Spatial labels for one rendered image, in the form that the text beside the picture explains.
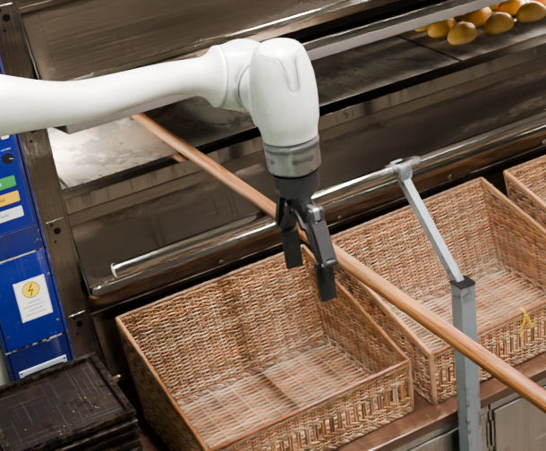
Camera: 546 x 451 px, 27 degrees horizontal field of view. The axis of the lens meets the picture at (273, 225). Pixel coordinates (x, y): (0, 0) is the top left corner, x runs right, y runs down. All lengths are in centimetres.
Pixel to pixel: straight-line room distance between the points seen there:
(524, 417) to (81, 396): 112
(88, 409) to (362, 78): 121
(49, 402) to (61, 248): 37
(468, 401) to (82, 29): 124
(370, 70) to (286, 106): 146
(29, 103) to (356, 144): 152
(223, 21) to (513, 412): 121
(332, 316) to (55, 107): 148
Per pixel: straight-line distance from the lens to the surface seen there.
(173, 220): 280
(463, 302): 256
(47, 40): 255
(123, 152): 286
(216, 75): 185
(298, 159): 177
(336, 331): 298
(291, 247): 195
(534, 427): 301
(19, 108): 163
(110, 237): 276
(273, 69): 172
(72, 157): 289
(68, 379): 266
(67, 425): 251
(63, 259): 273
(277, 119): 174
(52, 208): 266
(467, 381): 268
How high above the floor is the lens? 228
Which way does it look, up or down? 28 degrees down
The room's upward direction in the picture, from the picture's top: 8 degrees counter-clockwise
